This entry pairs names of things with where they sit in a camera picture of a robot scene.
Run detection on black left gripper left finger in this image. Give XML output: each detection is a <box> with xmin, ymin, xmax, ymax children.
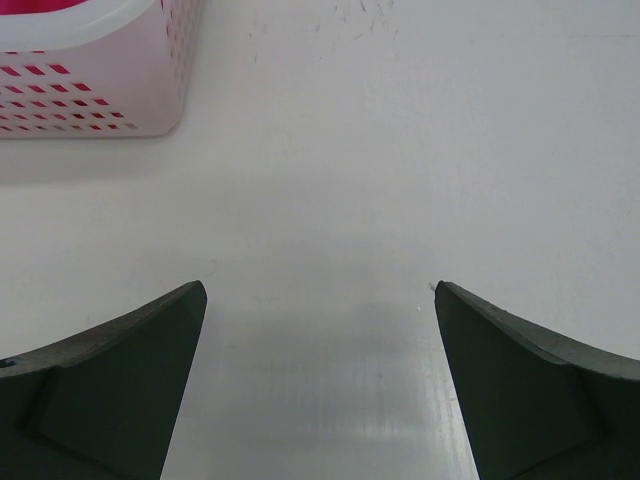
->
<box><xmin>1</xmin><ymin>281</ymin><xmax>207</xmax><ymax>479</ymax></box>

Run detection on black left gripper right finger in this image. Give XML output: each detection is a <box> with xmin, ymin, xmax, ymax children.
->
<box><xmin>435</xmin><ymin>281</ymin><xmax>639</xmax><ymax>479</ymax></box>

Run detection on pink t shirt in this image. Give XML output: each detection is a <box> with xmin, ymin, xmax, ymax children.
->
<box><xmin>0</xmin><ymin>0</ymin><xmax>85</xmax><ymax>16</ymax></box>

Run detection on white plastic laundry basket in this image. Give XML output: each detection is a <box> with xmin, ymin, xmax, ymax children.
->
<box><xmin>1</xmin><ymin>1</ymin><xmax>205</xmax><ymax>139</ymax></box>

